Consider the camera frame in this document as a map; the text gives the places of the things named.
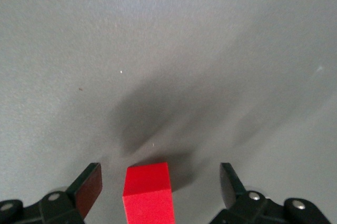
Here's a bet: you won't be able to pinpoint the red cube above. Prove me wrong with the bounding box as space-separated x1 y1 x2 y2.
122 162 176 224

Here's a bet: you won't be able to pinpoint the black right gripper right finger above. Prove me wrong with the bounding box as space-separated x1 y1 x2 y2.
210 162 331 224

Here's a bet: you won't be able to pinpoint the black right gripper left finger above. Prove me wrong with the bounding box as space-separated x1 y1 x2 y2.
0 162 103 224

